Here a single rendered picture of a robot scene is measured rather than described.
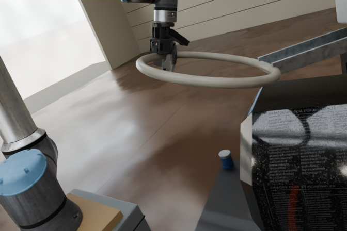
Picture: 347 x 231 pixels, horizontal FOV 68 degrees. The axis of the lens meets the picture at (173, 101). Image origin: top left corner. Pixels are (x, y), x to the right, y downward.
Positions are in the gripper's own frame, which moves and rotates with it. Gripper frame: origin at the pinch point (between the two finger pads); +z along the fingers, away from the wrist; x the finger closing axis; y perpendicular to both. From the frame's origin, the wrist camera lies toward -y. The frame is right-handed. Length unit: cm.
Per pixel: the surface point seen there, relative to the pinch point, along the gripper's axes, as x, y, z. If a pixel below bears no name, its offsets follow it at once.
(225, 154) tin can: -36, -88, 87
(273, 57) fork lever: 32.3, -25.7, -9.5
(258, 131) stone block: 25, -35, 26
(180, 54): 2.1, -4.9, -7.2
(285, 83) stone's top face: 16, -66, 10
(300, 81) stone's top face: 22, -70, 8
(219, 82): 42.8, 14.4, -7.4
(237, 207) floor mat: 1, -62, 102
